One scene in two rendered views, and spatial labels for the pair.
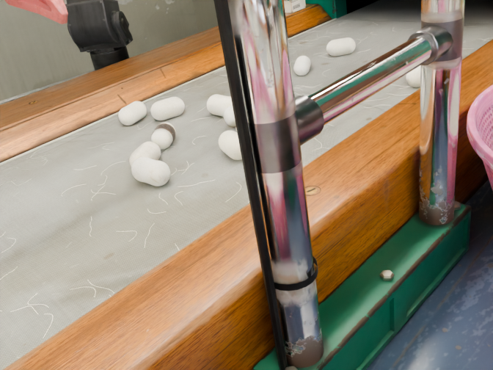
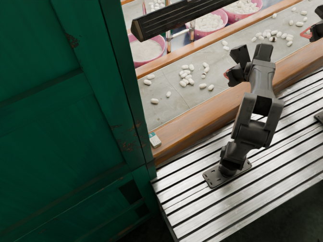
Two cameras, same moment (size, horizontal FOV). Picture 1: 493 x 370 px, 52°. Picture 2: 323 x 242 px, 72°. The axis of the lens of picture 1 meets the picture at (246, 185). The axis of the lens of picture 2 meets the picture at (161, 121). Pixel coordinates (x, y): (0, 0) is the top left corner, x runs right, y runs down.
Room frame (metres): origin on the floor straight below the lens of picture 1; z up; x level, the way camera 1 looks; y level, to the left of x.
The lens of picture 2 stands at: (1.25, 0.03, 1.55)
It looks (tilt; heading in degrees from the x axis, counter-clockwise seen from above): 56 degrees down; 194
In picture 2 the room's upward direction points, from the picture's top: 6 degrees counter-clockwise
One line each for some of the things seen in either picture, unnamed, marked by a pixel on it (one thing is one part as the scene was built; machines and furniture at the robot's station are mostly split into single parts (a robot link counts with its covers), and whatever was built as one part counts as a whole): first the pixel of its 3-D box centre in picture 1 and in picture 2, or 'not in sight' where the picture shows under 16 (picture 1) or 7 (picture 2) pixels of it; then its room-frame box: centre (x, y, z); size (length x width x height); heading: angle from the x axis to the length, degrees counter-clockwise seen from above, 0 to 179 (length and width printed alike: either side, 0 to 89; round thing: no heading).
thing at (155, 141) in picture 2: (284, 4); (154, 139); (0.84, -0.11, 0.78); 0.06 x 0.04 x 0.02; 41
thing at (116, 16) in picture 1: (102, 31); (231, 157); (0.88, 0.19, 0.77); 0.09 x 0.06 x 0.06; 79
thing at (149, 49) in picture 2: not in sight; (142, 54); (0.27, -0.28, 0.71); 0.22 x 0.22 x 0.06
